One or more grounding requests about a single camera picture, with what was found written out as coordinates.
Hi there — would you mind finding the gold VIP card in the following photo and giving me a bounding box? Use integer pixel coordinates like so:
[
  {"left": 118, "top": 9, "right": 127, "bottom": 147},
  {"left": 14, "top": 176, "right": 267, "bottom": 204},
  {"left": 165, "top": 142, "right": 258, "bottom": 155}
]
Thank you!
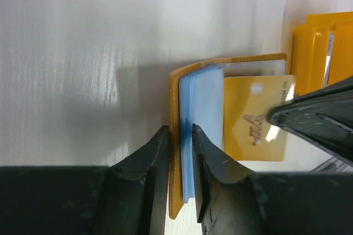
[{"left": 223, "top": 75, "right": 295, "bottom": 162}]

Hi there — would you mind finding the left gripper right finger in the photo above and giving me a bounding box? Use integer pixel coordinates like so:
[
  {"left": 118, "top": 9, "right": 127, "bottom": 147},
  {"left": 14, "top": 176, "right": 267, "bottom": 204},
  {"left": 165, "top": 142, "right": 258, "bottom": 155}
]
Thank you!
[{"left": 192, "top": 125, "right": 352, "bottom": 234}]

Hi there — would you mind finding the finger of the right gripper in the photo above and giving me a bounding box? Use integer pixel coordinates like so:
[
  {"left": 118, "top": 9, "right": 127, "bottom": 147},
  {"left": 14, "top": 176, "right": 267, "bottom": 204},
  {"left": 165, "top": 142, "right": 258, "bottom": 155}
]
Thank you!
[{"left": 269, "top": 77, "right": 352, "bottom": 166}]

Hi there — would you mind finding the silver VIP card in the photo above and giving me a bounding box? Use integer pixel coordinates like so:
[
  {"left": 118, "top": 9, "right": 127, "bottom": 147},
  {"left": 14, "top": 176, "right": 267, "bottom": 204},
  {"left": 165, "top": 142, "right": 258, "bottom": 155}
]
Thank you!
[{"left": 324, "top": 32, "right": 335, "bottom": 87}]

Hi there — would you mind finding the orange leather card holder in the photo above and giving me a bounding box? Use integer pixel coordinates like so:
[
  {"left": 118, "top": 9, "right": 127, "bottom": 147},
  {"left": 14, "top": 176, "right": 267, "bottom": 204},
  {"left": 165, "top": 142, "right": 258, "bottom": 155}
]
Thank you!
[{"left": 168, "top": 53, "right": 291, "bottom": 220}]

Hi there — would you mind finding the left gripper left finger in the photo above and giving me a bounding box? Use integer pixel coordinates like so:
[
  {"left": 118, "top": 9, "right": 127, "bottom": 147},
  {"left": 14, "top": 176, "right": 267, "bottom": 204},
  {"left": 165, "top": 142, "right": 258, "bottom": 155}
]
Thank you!
[{"left": 1, "top": 125, "right": 169, "bottom": 234}]

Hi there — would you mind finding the yellow plastic bin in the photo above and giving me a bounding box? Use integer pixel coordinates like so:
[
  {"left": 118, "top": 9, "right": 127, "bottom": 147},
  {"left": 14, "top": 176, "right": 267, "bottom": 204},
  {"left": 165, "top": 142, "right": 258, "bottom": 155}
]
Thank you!
[{"left": 291, "top": 12, "right": 352, "bottom": 95}]

